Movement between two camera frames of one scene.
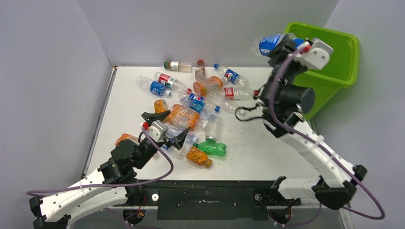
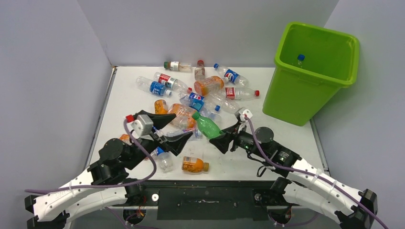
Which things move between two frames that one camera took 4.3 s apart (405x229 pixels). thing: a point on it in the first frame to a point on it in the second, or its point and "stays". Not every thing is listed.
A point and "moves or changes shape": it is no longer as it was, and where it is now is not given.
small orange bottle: [160, 105] stays
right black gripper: [275, 56] to [231, 133]
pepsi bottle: [265, 46] moves or changes shape
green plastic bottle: [211, 147] to [207, 128]
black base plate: [213, 200] stays
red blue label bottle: [171, 83] stays
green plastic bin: [341, 72] stays
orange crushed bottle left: [126, 136] stays
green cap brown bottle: [175, 66] stays
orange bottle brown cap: [198, 157] to [193, 164]
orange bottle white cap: [208, 85] stays
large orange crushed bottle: [183, 116] stays
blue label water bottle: [151, 85] stays
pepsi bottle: [165, 147] moves or changes shape
